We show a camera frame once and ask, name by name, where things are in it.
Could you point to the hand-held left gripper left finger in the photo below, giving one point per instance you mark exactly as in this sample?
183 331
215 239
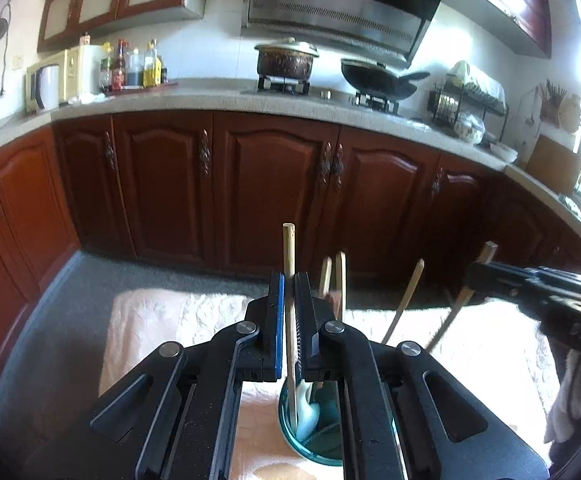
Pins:
279 330

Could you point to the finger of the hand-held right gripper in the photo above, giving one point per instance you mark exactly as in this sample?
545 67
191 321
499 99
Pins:
500 282

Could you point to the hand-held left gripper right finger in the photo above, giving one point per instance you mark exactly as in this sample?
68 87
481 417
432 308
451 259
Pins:
306 330

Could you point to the white ceramic soup spoon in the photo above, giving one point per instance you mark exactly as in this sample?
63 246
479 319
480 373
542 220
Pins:
308 417

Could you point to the person's right forearm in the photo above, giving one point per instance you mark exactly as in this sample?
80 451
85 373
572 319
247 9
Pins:
577 395

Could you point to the wooden cutting board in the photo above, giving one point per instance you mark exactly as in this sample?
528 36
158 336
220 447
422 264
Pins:
552 165

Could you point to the white floral lidded bowl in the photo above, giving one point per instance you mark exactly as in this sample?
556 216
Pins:
470 127

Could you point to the row of white plates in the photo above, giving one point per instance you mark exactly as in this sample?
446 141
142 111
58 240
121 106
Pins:
485 85

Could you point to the gas stove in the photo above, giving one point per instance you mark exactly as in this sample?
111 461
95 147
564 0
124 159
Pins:
326 94

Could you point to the black wok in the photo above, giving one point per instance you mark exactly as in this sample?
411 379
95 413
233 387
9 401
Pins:
375 80

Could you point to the grey stone countertop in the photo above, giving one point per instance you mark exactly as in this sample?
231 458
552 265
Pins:
195 95

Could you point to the brown clay pot with lid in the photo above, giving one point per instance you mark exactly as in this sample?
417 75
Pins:
285 60

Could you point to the small dark bottle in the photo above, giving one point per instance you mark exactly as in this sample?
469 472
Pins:
164 76

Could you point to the yellow oil bottle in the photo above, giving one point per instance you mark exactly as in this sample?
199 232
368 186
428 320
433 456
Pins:
152 67

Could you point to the clear bottle dark liquid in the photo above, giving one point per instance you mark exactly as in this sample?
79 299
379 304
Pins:
134 70

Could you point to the dark sauce bottle red label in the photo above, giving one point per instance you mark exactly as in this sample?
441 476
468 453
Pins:
118 70

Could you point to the green glass bottle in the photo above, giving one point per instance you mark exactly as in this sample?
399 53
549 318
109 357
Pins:
105 72

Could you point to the steel range hood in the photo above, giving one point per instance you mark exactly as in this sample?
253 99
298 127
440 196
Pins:
340 5

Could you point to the cream microwave oven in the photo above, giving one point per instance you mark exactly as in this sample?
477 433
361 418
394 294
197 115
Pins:
78 75

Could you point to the small jar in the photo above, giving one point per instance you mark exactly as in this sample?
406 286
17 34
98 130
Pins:
85 39

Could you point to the wall utensil holder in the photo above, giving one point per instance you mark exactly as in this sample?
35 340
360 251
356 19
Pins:
550 105

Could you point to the white wall socket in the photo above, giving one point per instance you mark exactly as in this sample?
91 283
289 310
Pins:
18 62

